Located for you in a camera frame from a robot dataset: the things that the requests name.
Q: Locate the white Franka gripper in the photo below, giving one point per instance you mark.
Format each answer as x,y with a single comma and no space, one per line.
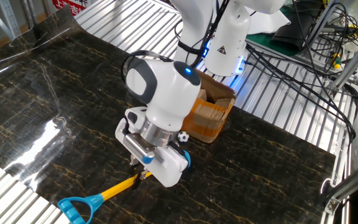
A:
169,168

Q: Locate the blue yellow toy shovel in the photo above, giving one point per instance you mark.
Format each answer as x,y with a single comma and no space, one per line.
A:
117,188

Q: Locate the small toy soccer ball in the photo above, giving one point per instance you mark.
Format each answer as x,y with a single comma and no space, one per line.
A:
183,137

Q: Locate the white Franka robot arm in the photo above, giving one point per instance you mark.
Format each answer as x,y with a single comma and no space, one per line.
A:
172,96

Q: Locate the cardboard box with orange tape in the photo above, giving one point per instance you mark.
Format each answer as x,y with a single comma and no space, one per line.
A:
210,121

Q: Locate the black marble pattern mat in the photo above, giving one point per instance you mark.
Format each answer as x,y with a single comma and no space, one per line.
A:
244,180

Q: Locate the green cutting mat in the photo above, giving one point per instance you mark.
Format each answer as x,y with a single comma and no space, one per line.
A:
259,42

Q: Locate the red printed sign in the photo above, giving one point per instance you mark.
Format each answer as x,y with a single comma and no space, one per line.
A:
67,3

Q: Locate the white sheet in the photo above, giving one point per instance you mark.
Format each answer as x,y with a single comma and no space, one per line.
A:
269,21

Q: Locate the black bag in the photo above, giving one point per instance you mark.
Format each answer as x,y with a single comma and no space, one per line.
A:
294,31

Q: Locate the yellow green screwdriver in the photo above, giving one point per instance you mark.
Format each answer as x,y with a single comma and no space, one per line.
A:
337,60

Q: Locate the slanted aluminium profile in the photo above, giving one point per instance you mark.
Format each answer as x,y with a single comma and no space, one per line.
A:
356,60

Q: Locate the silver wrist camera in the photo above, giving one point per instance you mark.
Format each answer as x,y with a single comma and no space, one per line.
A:
138,146

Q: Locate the grey metal shelf frame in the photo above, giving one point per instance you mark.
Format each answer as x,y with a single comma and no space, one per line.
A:
8,18

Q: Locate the aluminium profile with bracket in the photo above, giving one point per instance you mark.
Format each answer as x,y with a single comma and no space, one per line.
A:
353,183

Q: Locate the thin aluminium post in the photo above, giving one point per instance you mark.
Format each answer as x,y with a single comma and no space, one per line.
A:
325,18

